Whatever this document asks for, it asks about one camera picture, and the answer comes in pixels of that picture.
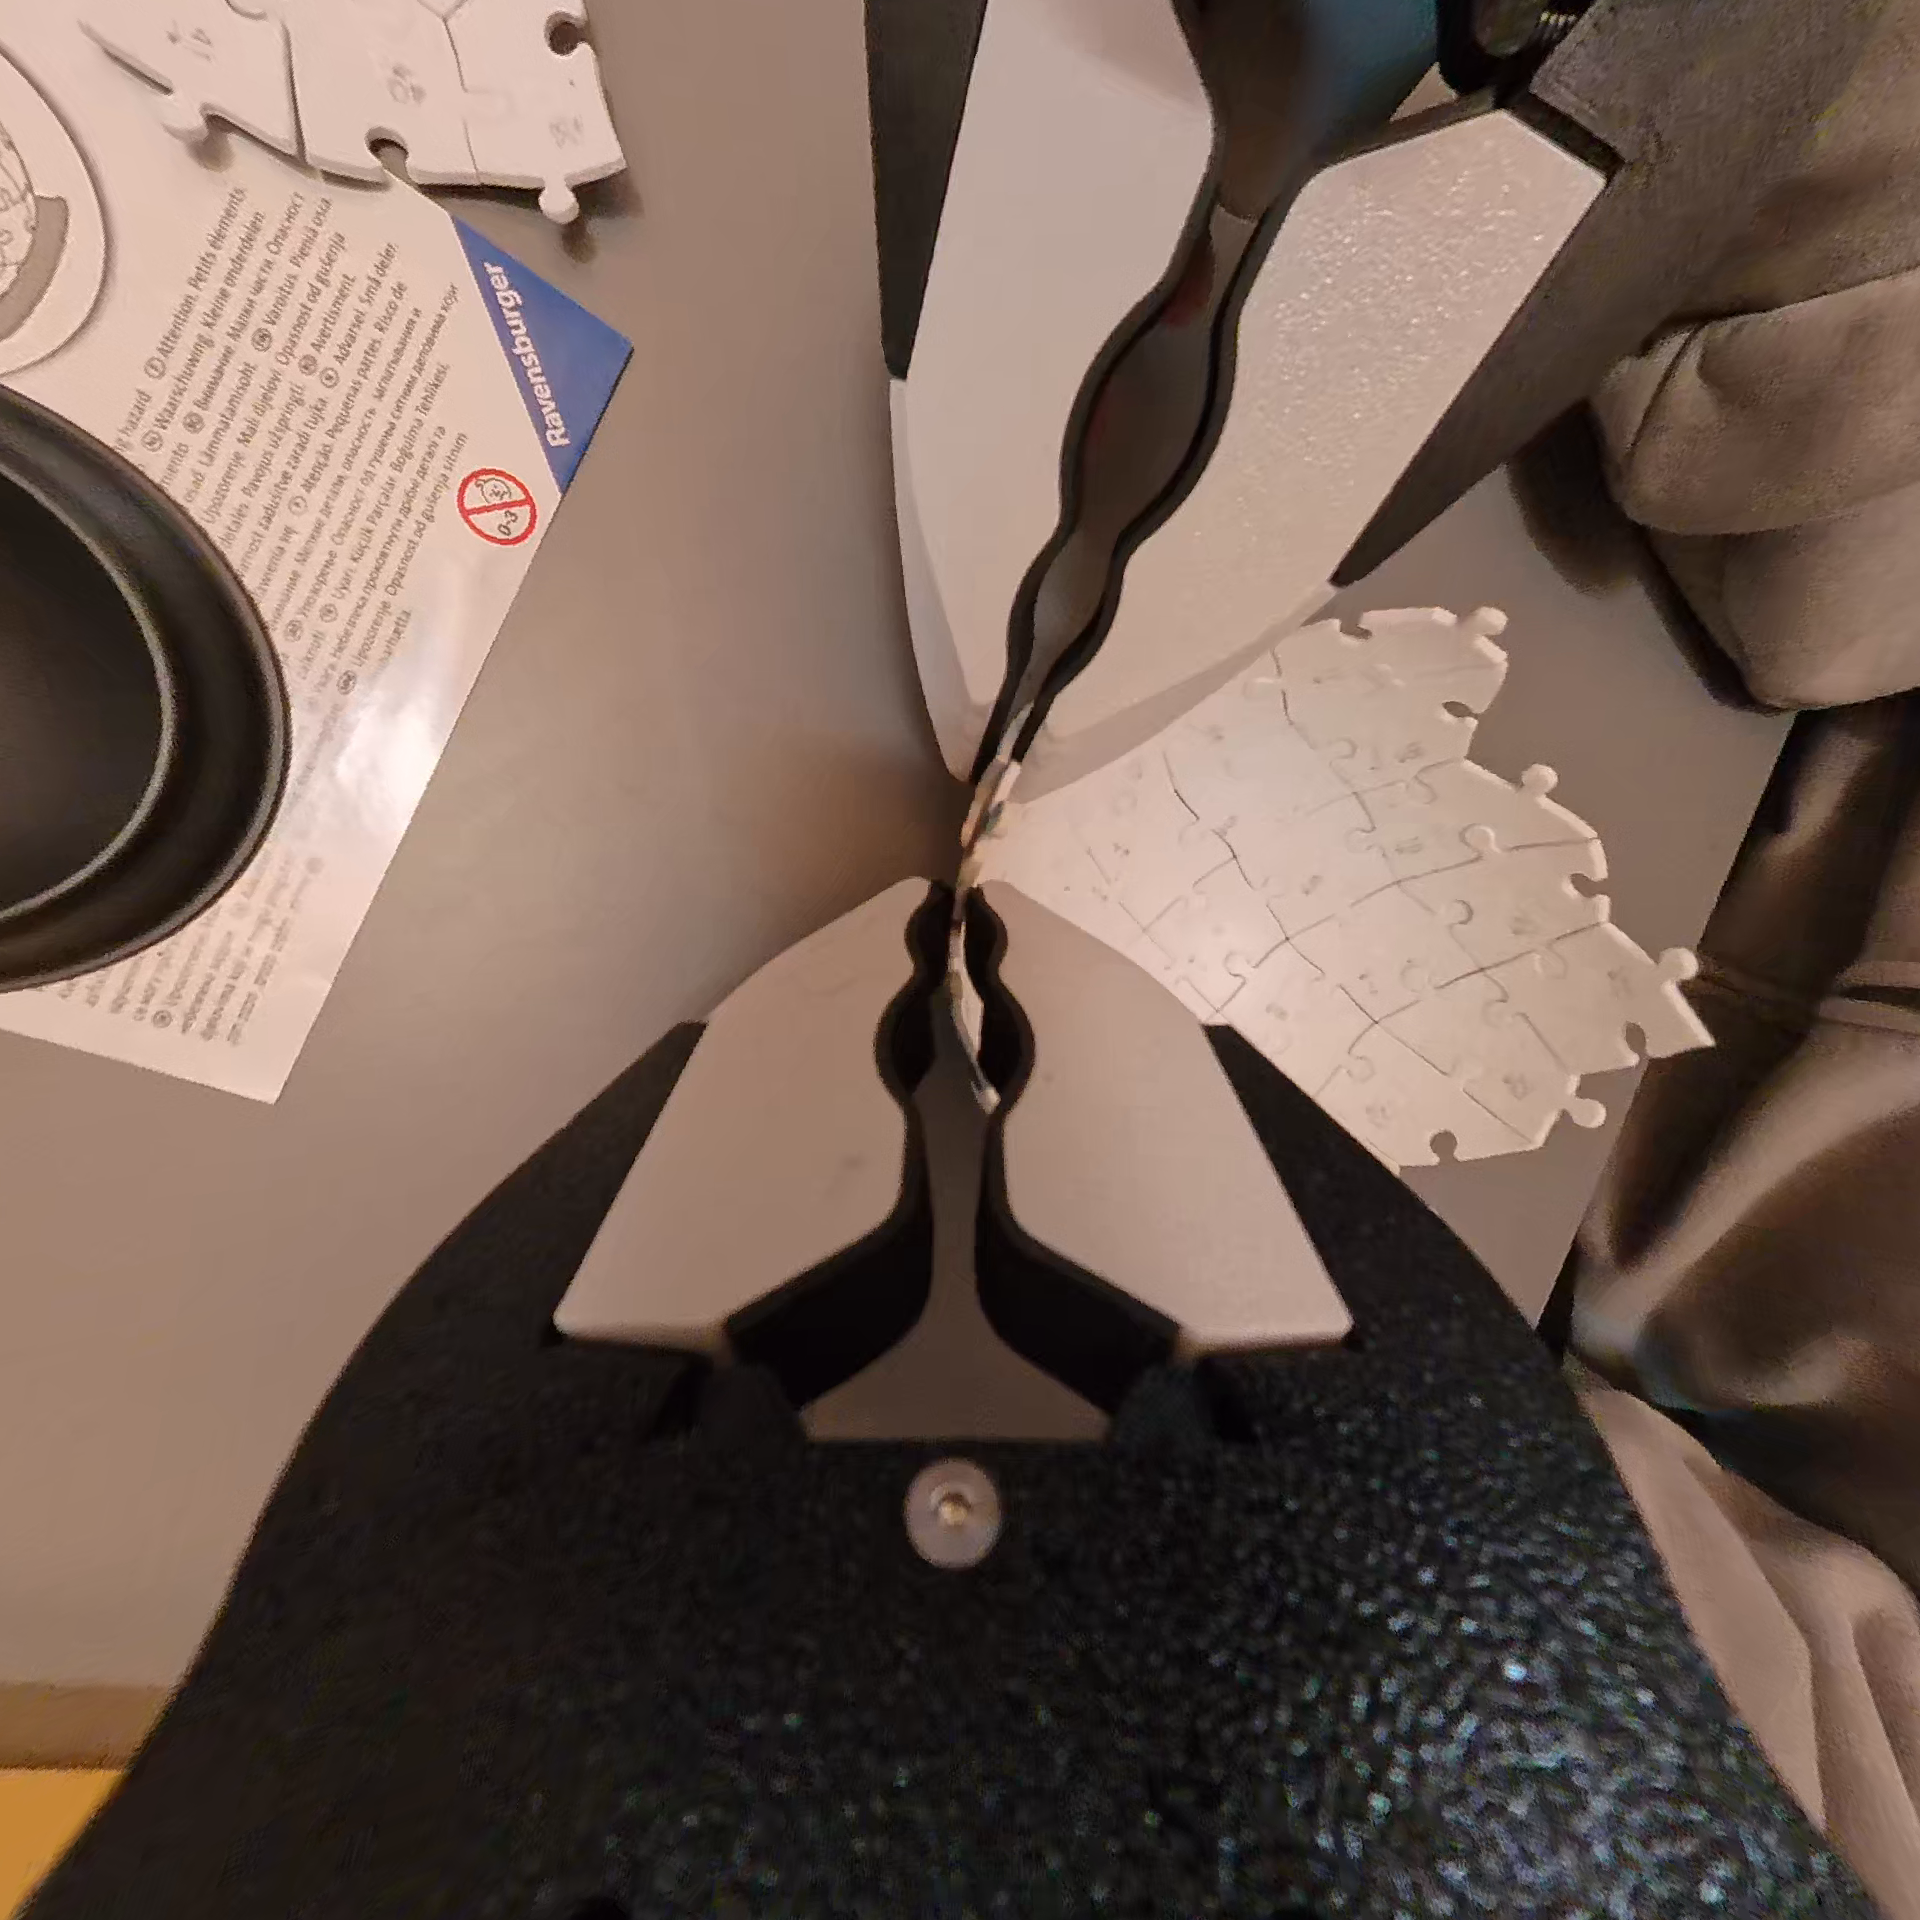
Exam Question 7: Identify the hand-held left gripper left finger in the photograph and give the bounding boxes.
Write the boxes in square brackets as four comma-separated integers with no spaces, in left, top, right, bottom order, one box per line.
[553,877,967,1412]

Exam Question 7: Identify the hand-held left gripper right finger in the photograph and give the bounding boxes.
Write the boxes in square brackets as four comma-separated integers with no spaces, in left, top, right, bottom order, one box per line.
[967,883,1364,1417]

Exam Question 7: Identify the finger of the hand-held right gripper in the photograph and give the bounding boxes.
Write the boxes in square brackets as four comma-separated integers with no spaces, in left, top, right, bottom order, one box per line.
[1008,95,1626,762]
[866,0,1226,787]

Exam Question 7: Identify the large joined white puzzle section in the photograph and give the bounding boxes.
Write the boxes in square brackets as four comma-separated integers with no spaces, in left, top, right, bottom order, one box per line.
[945,604,1722,1177]

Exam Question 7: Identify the small joined white puzzle section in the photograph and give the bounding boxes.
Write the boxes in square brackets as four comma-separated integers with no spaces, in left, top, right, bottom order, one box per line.
[83,0,632,231]

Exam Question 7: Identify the person's grey clothing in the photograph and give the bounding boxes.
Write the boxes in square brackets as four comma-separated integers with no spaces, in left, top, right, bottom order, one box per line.
[1537,697,1920,1920]

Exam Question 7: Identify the printed paper instruction leaflet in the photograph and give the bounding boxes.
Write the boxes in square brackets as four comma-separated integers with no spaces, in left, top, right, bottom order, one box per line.
[0,0,636,1109]

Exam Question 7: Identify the black round bowl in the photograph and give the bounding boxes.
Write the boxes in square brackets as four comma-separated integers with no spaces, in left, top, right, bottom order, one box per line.
[0,383,296,996]

